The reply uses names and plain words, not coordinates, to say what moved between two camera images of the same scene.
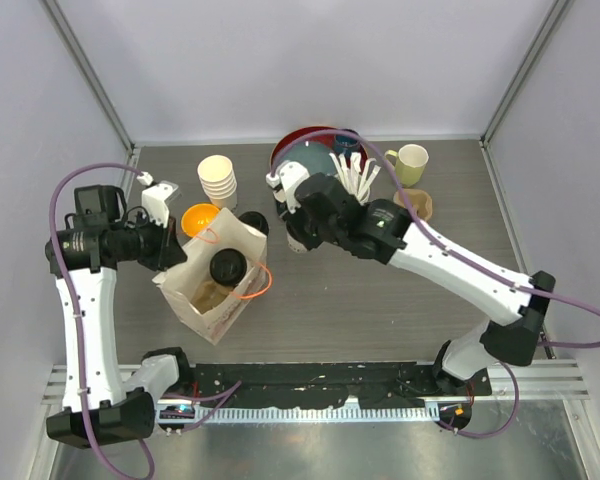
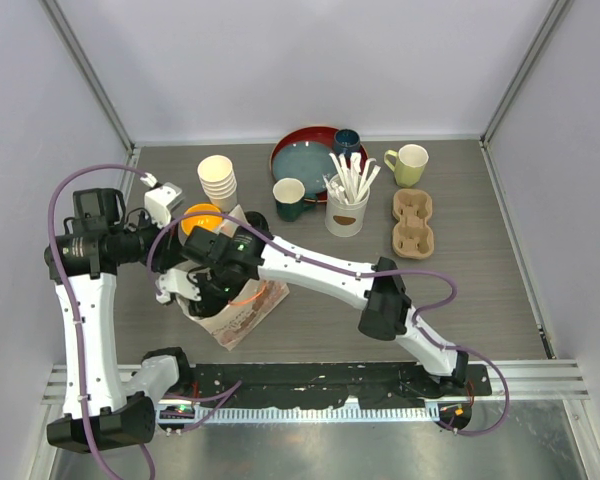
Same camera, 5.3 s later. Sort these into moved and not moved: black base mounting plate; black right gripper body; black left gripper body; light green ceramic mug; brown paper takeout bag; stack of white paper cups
Moved: black right gripper body; brown paper takeout bag
Not moved: stack of white paper cups; black left gripper body; black base mounting plate; light green ceramic mug
